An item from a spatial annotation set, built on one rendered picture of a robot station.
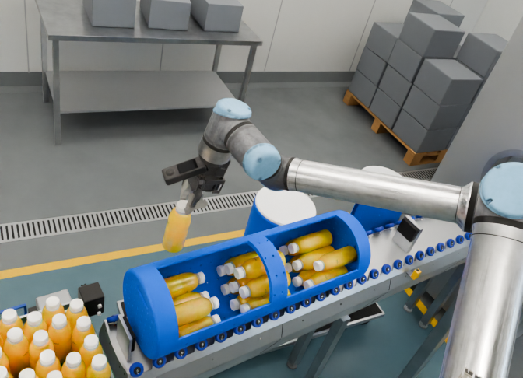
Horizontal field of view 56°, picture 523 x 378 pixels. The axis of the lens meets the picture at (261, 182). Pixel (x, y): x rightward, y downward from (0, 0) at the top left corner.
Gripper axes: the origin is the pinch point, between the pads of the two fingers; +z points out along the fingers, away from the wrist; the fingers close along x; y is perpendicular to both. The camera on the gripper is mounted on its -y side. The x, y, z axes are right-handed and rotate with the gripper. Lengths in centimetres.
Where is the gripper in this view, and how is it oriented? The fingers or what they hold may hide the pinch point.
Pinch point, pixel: (183, 205)
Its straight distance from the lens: 145.8
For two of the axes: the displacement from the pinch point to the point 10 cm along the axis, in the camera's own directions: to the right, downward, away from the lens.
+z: -3.9, 7.1, 5.8
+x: -3.8, -7.0, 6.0
